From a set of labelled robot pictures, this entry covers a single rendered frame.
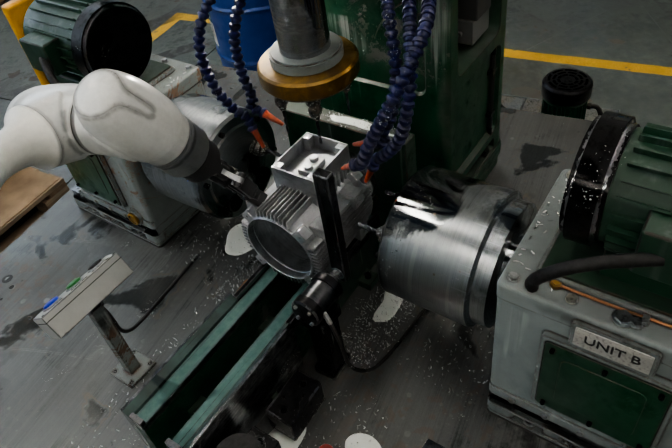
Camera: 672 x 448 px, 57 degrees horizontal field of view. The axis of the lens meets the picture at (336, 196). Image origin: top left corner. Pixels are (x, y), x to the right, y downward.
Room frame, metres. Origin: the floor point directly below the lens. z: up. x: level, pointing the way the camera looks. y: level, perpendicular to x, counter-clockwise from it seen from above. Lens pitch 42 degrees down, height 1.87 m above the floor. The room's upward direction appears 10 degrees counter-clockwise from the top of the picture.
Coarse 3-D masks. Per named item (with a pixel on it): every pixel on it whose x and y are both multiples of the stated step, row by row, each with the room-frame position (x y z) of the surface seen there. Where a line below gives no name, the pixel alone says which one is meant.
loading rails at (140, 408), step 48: (240, 288) 0.82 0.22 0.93; (288, 288) 0.86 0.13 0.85; (192, 336) 0.72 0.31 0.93; (240, 336) 0.74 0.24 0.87; (288, 336) 0.69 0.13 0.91; (144, 384) 0.63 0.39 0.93; (192, 384) 0.64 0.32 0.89; (240, 384) 0.60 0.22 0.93; (144, 432) 0.56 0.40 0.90; (192, 432) 0.53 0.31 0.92; (240, 432) 0.56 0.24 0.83
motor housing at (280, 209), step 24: (288, 192) 0.88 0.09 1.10; (264, 216) 0.83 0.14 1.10; (288, 216) 0.82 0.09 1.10; (312, 216) 0.83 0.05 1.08; (360, 216) 0.87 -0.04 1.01; (264, 240) 0.88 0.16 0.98; (288, 240) 0.90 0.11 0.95; (312, 240) 0.79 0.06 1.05; (288, 264) 0.85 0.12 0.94; (312, 264) 0.77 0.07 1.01
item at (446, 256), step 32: (416, 192) 0.75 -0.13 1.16; (448, 192) 0.74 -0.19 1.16; (480, 192) 0.73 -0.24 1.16; (512, 192) 0.73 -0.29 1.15; (384, 224) 0.78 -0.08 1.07; (416, 224) 0.70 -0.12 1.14; (448, 224) 0.68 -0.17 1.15; (480, 224) 0.66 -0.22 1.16; (512, 224) 0.65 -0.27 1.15; (384, 256) 0.69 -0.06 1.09; (416, 256) 0.66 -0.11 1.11; (448, 256) 0.64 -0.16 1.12; (480, 256) 0.62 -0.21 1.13; (384, 288) 0.70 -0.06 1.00; (416, 288) 0.64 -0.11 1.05; (448, 288) 0.61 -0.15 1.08; (480, 288) 0.59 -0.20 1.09; (480, 320) 0.58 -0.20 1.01
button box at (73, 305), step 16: (112, 256) 0.81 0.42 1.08; (96, 272) 0.78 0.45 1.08; (112, 272) 0.79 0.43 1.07; (128, 272) 0.80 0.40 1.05; (80, 288) 0.75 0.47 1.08; (96, 288) 0.76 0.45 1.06; (112, 288) 0.77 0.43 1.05; (64, 304) 0.72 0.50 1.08; (80, 304) 0.73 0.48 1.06; (96, 304) 0.73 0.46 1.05; (48, 320) 0.69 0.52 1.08; (64, 320) 0.70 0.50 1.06; (80, 320) 0.71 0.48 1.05
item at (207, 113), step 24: (192, 96) 1.19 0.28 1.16; (192, 120) 1.09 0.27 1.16; (216, 120) 1.07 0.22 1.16; (240, 120) 1.09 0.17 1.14; (264, 120) 1.14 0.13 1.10; (216, 144) 1.03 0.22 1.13; (240, 144) 1.07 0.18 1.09; (144, 168) 1.10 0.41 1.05; (240, 168) 1.06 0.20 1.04; (264, 168) 1.10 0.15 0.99; (168, 192) 1.05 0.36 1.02; (192, 192) 0.99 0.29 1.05; (216, 192) 1.00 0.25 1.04; (216, 216) 0.99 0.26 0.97
